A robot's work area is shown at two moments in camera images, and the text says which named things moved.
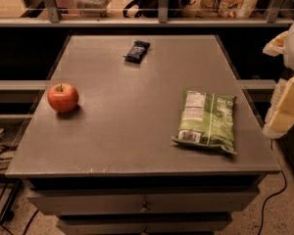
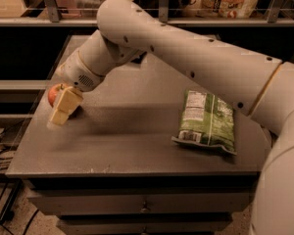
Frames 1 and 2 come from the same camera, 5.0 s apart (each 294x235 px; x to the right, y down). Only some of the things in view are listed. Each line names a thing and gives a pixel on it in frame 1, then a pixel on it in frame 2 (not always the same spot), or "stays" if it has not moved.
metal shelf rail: x=163 y=20 stays
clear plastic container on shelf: x=93 y=1 stays
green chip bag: x=208 y=118 stays
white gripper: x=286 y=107 -> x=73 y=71
